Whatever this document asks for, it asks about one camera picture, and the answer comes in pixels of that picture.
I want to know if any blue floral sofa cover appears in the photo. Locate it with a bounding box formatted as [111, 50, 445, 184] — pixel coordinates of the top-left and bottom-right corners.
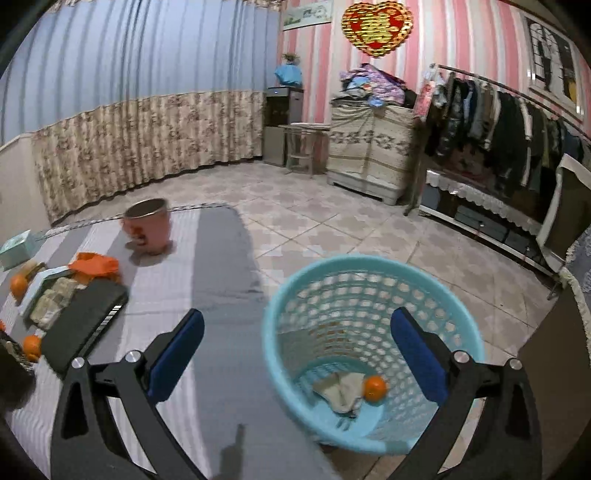
[560, 227, 591, 325]

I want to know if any blue floral curtain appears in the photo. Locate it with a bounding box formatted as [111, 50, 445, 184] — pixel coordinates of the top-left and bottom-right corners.
[1, 1, 280, 222]

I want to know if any low bench with lace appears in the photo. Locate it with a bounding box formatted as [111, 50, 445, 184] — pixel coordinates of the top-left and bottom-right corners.
[414, 168, 557, 277]

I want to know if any white blue paper packet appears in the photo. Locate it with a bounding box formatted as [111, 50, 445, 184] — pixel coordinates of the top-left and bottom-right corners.
[18, 266, 73, 319]

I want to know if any cloth covered cabinet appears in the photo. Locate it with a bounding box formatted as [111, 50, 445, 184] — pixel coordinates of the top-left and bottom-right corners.
[327, 102, 420, 205]

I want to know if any blue covered plant pot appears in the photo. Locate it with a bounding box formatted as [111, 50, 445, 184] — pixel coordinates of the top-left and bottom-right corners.
[274, 52, 303, 88]

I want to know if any printed snack wrapper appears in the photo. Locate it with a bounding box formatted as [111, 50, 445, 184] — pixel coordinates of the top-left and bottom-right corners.
[29, 277, 85, 331]

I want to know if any orange plastic bag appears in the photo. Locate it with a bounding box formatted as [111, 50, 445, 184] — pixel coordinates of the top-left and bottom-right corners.
[68, 252, 121, 285]

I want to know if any wall calendar poster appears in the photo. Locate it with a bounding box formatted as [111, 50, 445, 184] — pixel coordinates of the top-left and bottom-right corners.
[283, 1, 334, 31]

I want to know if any clothes rack with garments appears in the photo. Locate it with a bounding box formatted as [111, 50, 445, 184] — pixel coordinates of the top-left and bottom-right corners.
[411, 63, 590, 224]

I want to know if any red heart wall decoration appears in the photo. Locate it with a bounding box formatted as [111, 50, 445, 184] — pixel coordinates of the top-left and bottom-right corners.
[341, 1, 414, 58]

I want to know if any black notebook case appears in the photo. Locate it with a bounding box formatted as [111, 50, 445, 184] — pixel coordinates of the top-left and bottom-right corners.
[41, 278, 128, 377]

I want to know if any white cabinet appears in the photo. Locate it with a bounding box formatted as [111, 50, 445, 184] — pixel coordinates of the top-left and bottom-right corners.
[0, 134, 50, 243]

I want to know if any small orange fruit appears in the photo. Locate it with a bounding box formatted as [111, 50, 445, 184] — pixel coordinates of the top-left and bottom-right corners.
[363, 375, 388, 403]

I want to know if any covered television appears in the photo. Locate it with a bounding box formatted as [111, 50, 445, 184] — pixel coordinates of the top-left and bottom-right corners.
[536, 154, 590, 273]

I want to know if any teal plastic basket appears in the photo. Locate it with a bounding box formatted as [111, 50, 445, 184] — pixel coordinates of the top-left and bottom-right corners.
[263, 255, 486, 455]

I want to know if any framed wall picture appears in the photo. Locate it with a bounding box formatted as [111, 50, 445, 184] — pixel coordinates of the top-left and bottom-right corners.
[521, 13, 585, 123]

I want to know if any pink metal mug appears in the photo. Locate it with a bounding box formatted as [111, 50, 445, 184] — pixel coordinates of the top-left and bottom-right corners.
[121, 198, 171, 255]

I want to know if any teal tissue box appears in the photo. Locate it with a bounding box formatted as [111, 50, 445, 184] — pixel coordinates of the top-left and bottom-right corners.
[0, 230, 43, 271]

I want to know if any pile of clothes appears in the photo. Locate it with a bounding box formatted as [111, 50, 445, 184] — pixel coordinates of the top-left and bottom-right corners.
[332, 63, 417, 109]

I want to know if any brown wooden tray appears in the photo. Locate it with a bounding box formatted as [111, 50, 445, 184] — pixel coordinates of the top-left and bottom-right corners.
[18, 259, 47, 281]

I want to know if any grey water dispenser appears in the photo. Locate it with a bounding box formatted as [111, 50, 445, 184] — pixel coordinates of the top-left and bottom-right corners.
[263, 86, 304, 167]

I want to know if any beige tissue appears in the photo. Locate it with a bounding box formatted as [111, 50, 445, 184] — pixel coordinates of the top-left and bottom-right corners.
[312, 372, 365, 417]

